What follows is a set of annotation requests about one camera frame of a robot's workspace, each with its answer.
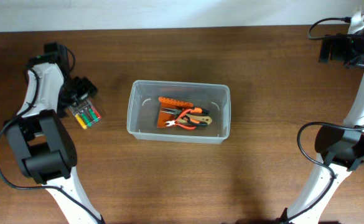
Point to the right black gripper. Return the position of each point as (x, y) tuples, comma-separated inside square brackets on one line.
[(337, 53)]

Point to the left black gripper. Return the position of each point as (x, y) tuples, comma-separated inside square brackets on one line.
[(88, 88)]

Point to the clear screwdriver set case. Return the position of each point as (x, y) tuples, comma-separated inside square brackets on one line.
[(85, 114)]

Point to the orange socket rail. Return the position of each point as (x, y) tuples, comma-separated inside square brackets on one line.
[(175, 103)]

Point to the red black small pliers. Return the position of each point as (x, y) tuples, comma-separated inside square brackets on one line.
[(181, 119)]

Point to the orange black needle-nose pliers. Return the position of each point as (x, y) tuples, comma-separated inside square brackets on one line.
[(191, 113)]

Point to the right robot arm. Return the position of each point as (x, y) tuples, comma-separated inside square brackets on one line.
[(339, 148)]

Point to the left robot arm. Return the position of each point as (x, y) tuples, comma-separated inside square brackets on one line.
[(43, 148)]

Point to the clear plastic container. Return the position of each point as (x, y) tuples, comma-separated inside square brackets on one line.
[(212, 111)]

